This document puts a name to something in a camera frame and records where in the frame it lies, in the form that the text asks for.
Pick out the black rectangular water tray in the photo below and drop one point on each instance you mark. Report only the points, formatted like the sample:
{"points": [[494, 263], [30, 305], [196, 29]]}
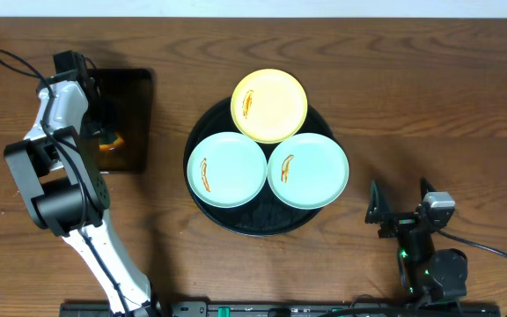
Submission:
{"points": [[129, 96]]}

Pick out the round black serving tray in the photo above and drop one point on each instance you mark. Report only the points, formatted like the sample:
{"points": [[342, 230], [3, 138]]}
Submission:
{"points": [[264, 215]]}

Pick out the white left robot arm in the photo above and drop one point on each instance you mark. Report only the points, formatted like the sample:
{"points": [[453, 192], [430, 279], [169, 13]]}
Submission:
{"points": [[64, 190]]}

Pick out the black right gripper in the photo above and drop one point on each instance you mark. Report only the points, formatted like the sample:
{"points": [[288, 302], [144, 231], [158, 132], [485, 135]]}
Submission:
{"points": [[400, 222]]}

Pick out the orange green scrub sponge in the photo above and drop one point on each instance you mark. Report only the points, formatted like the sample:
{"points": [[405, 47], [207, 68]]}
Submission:
{"points": [[111, 141]]}

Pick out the mint green plate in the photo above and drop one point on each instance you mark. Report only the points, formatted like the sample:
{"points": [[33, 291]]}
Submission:
{"points": [[227, 170], [308, 171]]}

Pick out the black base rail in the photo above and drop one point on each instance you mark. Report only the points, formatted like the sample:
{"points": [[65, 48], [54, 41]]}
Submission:
{"points": [[366, 308]]}

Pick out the yellow plate with stain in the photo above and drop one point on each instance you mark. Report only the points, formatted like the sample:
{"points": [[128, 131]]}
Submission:
{"points": [[269, 105]]}

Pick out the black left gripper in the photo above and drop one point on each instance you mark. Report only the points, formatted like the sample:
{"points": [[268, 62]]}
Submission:
{"points": [[93, 118]]}

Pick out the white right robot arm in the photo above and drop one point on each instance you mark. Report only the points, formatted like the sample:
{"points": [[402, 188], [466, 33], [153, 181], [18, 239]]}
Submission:
{"points": [[431, 276]]}

